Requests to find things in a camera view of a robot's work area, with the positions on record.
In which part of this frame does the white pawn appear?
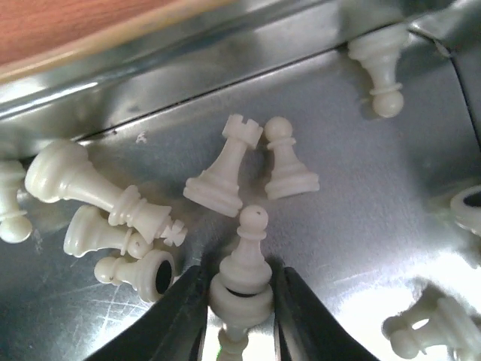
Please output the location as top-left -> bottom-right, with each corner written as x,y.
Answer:
264,117 -> 320,200
209,205 -> 274,360
347,23 -> 409,118

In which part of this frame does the white rook piece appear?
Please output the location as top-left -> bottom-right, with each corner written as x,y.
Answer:
183,114 -> 263,217

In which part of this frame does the white pawn beside rook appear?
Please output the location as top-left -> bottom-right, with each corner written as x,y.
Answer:
264,117 -> 320,200

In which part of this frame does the gold metal tin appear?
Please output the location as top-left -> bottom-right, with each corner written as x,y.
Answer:
1,1 -> 480,360

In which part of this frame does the white pawn at corner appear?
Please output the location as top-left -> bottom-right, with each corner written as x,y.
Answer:
347,23 -> 409,118

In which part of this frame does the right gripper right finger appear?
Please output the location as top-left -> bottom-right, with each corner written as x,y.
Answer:
272,267 -> 377,361

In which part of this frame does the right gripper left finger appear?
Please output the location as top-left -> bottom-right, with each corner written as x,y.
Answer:
87,265 -> 209,360

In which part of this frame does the white king piece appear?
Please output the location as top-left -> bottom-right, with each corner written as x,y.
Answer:
25,140 -> 187,247

